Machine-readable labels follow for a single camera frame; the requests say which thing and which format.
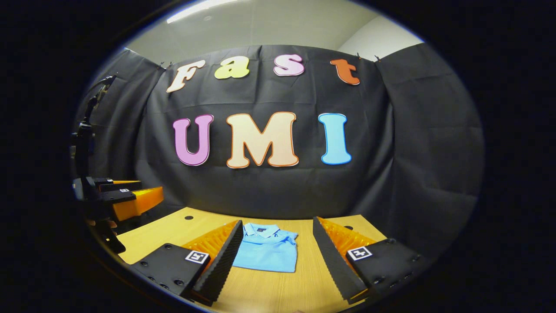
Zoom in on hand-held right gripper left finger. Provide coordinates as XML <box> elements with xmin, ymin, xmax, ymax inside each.
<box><xmin>130</xmin><ymin>220</ymin><xmax>244</xmax><ymax>307</ymax></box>

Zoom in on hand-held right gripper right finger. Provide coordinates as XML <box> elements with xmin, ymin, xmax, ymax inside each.
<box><xmin>313</xmin><ymin>216</ymin><xmax>430</xmax><ymax>305</ymax></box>

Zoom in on light blue T-shirt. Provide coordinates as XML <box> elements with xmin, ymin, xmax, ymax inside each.
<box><xmin>232</xmin><ymin>223</ymin><xmax>299</xmax><ymax>273</ymax></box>

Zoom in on black backdrop cloth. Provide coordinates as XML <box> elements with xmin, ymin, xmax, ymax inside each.
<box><xmin>72</xmin><ymin>43</ymin><xmax>485</xmax><ymax>261</ymax></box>

